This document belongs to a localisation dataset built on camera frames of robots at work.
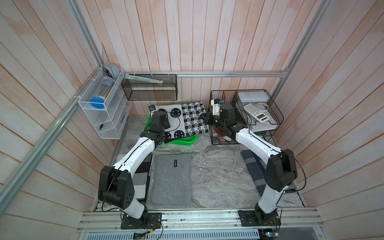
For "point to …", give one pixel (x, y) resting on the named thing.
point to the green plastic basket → (186, 141)
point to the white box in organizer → (260, 96)
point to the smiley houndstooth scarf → (184, 120)
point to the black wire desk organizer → (266, 130)
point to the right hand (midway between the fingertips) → (200, 114)
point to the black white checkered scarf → (140, 176)
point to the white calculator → (256, 113)
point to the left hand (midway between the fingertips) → (162, 120)
